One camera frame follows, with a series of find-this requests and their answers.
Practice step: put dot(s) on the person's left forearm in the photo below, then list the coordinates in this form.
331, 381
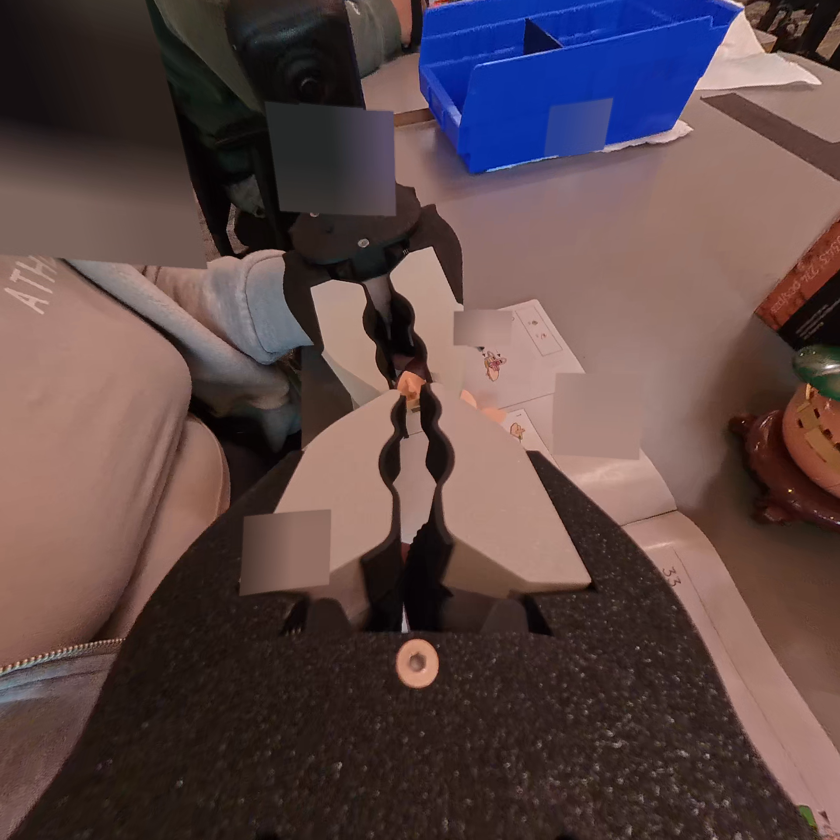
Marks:
197, 308

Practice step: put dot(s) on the person's torso in grey hoodie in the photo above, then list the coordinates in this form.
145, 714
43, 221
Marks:
79, 426

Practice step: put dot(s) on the brick building instruction booklet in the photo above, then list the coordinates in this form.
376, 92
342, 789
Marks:
531, 367

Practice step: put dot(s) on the peach brick flower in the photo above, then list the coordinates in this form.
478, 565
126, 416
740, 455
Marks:
408, 382

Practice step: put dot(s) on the dark printed product box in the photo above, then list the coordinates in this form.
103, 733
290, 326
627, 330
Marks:
807, 295

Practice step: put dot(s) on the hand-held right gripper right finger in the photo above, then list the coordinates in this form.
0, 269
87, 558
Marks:
499, 499

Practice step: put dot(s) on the black tape strip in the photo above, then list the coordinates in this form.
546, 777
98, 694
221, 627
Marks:
768, 118

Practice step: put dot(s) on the small cream brick clip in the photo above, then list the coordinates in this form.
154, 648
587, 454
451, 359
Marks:
413, 405

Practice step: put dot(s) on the brick-built potted plant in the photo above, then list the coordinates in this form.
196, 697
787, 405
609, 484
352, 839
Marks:
807, 426

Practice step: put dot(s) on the grey desk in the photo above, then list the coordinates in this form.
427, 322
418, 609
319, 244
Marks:
590, 229

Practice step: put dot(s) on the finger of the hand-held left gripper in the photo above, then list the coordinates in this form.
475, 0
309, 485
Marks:
430, 289
341, 328

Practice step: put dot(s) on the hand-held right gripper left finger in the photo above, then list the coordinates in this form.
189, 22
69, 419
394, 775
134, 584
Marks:
341, 472

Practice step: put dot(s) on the blue plastic bin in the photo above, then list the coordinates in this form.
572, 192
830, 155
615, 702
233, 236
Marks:
512, 111

